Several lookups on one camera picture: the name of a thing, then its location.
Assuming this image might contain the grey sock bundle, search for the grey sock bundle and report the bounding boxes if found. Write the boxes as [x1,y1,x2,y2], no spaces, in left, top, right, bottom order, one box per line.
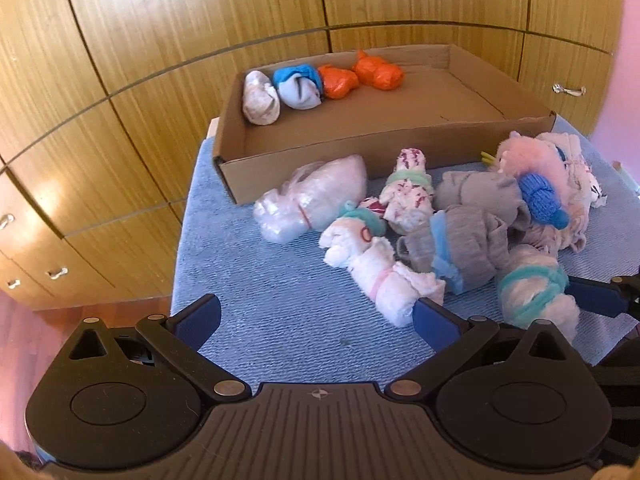
[434,170,532,233]

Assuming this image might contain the red-printed white sock roll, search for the red-printed white sock roll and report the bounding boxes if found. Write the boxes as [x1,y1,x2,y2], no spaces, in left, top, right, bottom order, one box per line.
[379,147,435,235]

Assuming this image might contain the white socks pile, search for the white socks pile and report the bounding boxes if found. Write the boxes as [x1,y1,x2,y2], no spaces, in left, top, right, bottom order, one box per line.
[537,132,609,254]

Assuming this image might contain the white fluffy roll green bands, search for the white fluffy roll green bands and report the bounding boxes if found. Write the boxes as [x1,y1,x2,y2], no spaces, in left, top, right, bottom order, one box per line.
[495,244,582,344]

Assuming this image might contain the orange sock bundle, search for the orange sock bundle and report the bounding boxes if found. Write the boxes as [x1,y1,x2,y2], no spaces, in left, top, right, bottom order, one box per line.
[351,50,405,92]
[317,64,361,100]

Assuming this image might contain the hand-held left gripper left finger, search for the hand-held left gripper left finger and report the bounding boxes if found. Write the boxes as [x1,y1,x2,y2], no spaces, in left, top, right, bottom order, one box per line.
[67,294,252,404]

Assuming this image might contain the white sock roll pink band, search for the white sock roll pink band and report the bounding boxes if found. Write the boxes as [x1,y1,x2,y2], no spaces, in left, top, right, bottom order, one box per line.
[350,250,447,330]

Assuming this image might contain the white sock bundle green cuff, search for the white sock bundle green cuff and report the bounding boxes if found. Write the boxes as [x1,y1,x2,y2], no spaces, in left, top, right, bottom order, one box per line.
[320,198,396,273]

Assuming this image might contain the grey sock roll blue band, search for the grey sock roll blue band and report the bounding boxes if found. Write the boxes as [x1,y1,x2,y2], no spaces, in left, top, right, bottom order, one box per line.
[397,207,511,295]

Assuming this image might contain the blue towel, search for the blue towel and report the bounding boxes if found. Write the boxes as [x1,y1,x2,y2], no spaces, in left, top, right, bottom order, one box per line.
[171,115,640,367]

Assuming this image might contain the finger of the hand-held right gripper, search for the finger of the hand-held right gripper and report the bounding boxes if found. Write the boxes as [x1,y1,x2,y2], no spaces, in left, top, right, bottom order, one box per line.
[567,270,640,319]
[595,332,640,368]

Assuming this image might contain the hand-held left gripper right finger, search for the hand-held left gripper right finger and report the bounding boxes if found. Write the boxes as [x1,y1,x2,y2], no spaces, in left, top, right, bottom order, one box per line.
[382,297,584,404]

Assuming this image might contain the wooden wardrobe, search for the wooden wardrobe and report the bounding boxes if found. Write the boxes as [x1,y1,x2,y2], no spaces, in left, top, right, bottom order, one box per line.
[0,0,627,312]

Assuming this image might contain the cardboard box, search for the cardboard box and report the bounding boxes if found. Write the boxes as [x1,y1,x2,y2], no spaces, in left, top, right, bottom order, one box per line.
[212,44,557,206]

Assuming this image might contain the pink fluffy and blue socks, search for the pink fluffy and blue socks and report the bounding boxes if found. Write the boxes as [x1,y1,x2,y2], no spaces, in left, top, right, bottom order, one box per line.
[497,131,576,232]

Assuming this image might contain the blue and white sock bundle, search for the blue and white sock bundle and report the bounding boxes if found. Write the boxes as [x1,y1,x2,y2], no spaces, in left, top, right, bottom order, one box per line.
[272,62,325,110]

